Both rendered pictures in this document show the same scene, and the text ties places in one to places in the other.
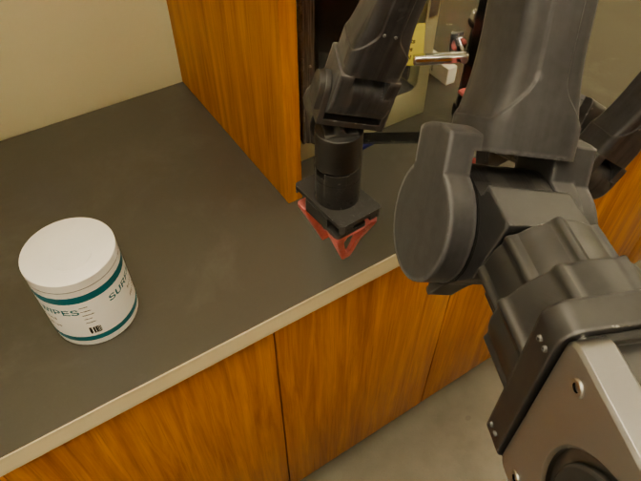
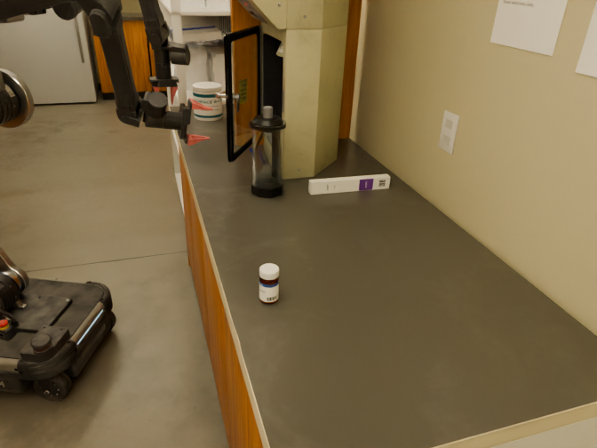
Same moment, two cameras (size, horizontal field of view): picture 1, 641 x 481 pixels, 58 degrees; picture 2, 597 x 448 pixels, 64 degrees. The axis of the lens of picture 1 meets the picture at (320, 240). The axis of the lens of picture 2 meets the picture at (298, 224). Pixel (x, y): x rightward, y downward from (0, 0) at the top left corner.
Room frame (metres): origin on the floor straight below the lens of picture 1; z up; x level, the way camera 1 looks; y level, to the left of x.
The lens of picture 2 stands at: (1.49, -1.65, 1.57)
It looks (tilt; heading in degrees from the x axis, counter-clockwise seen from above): 28 degrees down; 104
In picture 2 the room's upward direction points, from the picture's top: 2 degrees clockwise
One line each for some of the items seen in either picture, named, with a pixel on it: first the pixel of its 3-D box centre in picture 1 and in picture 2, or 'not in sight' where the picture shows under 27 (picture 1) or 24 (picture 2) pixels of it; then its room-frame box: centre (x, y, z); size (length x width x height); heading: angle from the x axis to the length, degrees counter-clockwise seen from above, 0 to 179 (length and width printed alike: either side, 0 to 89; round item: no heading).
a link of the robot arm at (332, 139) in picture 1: (338, 141); (163, 55); (0.55, -0.02, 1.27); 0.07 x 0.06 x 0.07; 9
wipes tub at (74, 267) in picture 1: (83, 282); (207, 100); (0.53, 0.35, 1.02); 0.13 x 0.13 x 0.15
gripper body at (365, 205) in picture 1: (337, 183); (163, 72); (0.54, -0.02, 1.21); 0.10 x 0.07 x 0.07; 36
